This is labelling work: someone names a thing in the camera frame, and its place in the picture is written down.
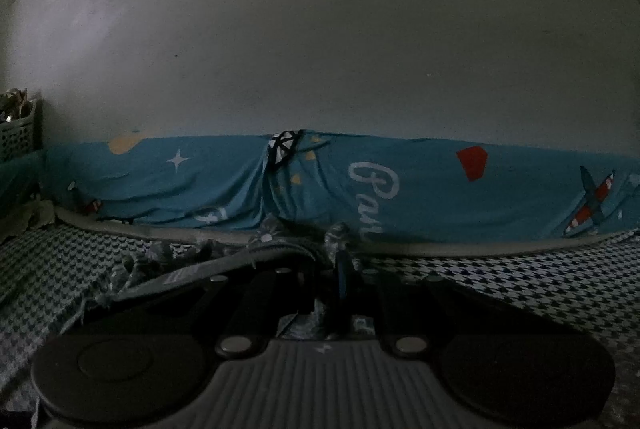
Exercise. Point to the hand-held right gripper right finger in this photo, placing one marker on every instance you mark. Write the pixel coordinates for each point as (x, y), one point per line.
(343, 284)

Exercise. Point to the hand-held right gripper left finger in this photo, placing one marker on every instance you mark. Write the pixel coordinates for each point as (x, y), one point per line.
(265, 299)

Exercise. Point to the dark doodle print jacket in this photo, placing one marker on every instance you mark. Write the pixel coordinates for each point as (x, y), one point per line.
(265, 235)

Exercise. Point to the blue printed bedsheet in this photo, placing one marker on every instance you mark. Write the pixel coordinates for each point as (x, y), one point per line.
(425, 199)

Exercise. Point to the black white patterned clip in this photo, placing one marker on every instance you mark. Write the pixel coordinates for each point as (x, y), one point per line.
(282, 146)

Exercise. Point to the houndstooth bed mat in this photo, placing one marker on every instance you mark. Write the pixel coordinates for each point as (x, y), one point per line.
(500, 289)

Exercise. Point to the pale crumpled cloth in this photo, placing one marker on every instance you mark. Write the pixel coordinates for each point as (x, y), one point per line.
(37, 214)

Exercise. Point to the plastic lattice basket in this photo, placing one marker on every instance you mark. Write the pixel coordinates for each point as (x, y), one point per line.
(17, 131)

